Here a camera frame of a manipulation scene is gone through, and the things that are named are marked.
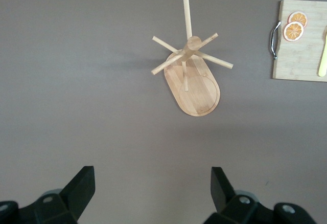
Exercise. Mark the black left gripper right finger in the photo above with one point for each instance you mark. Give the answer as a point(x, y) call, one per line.
point(222, 190)

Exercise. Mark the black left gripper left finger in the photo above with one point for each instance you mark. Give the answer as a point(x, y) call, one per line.
point(76, 190)

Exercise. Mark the wooden mug tree rack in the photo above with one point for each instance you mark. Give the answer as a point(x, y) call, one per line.
point(196, 98)

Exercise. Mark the yellow plastic fork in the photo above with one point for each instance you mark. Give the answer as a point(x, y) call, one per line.
point(323, 63)

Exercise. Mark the orange slice toy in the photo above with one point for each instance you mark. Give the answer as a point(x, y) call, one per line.
point(293, 31)
point(299, 17)

